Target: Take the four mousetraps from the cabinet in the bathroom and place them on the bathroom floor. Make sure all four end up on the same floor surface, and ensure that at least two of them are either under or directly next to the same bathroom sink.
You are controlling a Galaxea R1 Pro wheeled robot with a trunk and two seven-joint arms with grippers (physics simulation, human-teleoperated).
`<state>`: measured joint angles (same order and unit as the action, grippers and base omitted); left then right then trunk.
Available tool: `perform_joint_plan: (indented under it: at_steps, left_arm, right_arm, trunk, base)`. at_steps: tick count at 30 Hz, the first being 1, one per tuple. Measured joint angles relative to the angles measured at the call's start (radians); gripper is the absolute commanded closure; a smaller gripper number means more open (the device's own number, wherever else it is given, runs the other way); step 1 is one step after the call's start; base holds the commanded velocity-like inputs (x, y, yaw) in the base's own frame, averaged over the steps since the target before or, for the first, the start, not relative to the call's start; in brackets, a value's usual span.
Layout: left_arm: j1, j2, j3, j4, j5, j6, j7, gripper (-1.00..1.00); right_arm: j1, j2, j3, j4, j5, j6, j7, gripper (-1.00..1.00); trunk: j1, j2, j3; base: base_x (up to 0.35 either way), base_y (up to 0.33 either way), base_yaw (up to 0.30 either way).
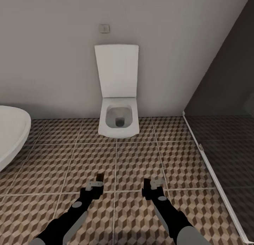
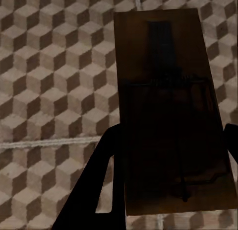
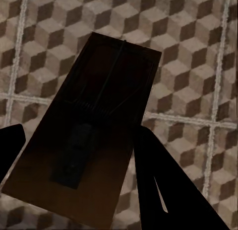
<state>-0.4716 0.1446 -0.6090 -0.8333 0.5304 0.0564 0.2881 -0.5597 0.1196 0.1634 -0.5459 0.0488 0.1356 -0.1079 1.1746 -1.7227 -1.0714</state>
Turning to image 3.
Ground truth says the mousetrap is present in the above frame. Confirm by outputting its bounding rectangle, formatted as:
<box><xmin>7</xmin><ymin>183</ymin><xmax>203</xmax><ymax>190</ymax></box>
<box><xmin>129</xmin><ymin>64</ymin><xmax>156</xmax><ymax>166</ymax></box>
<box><xmin>0</xmin><ymin>32</ymin><xmax>162</xmax><ymax>230</ymax></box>

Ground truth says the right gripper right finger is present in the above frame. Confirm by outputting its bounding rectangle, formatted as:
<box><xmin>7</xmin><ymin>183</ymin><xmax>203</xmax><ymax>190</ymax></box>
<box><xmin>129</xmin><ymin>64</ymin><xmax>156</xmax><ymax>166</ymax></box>
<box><xmin>133</xmin><ymin>124</ymin><xmax>230</xmax><ymax>230</ymax></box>

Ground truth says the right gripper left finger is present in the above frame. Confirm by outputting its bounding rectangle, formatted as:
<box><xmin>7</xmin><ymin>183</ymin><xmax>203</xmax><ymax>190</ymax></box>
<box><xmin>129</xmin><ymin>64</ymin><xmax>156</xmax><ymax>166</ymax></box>
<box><xmin>0</xmin><ymin>124</ymin><xmax>26</xmax><ymax>184</ymax></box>

